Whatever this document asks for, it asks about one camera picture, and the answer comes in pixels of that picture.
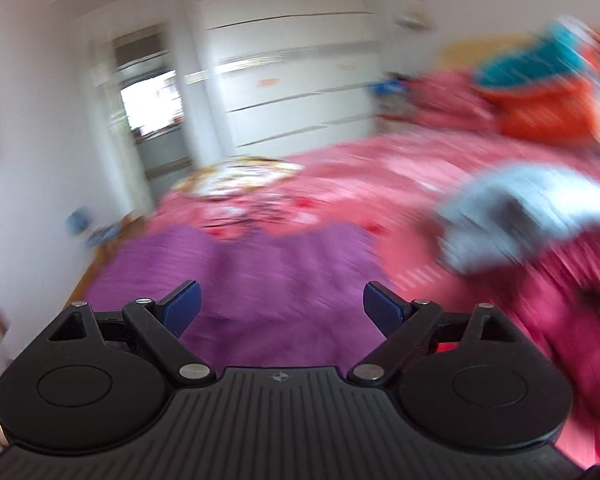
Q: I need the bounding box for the light blue down jacket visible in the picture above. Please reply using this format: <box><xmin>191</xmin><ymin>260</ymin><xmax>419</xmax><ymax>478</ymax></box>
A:
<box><xmin>436</xmin><ymin>162</ymin><xmax>600</xmax><ymax>276</ymax></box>

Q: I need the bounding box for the wall lamp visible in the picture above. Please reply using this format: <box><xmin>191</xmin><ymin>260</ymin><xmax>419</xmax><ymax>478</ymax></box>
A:
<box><xmin>394</xmin><ymin>0</ymin><xmax>431</xmax><ymax>32</ymax></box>

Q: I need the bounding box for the dark red down jacket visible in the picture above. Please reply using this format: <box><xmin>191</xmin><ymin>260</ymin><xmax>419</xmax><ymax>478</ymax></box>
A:
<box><xmin>468</xmin><ymin>228</ymin><xmax>600</xmax><ymax>467</ymax></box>

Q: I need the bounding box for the blue box on nightstand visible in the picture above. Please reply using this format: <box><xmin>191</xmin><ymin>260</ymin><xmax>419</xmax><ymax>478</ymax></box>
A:
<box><xmin>370</xmin><ymin>78</ymin><xmax>408</xmax><ymax>99</ymax></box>

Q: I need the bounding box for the pink bed blanket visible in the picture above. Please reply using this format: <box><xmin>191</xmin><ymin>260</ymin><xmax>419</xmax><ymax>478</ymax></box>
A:
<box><xmin>150</xmin><ymin>131</ymin><xmax>600</xmax><ymax>311</ymax></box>

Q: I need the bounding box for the pink folded quilt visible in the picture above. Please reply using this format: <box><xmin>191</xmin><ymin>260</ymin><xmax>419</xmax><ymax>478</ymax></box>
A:
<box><xmin>406</xmin><ymin>70</ymin><xmax>498</xmax><ymax>133</ymax></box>

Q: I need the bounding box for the orange folded quilt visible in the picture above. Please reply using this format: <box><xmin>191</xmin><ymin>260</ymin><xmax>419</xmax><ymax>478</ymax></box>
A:
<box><xmin>475</xmin><ymin>29</ymin><xmax>600</xmax><ymax>149</ymax></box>

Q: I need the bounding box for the patterned yellow pillow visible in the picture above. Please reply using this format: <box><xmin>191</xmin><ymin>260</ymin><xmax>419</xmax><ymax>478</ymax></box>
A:
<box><xmin>172</xmin><ymin>155</ymin><xmax>304</xmax><ymax>202</ymax></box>

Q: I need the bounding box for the white sliding wardrobe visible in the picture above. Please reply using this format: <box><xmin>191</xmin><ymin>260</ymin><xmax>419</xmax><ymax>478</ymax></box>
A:
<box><xmin>193</xmin><ymin>0</ymin><xmax>382</xmax><ymax>156</ymax></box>

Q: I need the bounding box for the purple down jacket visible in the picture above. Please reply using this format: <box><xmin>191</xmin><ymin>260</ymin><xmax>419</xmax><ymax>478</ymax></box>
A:
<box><xmin>85</xmin><ymin>223</ymin><xmax>385</xmax><ymax>370</ymax></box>

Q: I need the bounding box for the yellow padded headboard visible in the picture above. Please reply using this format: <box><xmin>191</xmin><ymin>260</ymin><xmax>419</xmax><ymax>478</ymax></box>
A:
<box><xmin>434</xmin><ymin>32</ymin><xmax>536</xmax><ymax>70</ymax></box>

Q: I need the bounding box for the teal dotted folded quilt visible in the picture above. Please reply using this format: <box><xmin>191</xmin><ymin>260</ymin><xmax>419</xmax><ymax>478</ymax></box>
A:
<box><xmin>471</xmin><ymin>19</ymin><xmax>600</xmax><ymax>89</ymax></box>

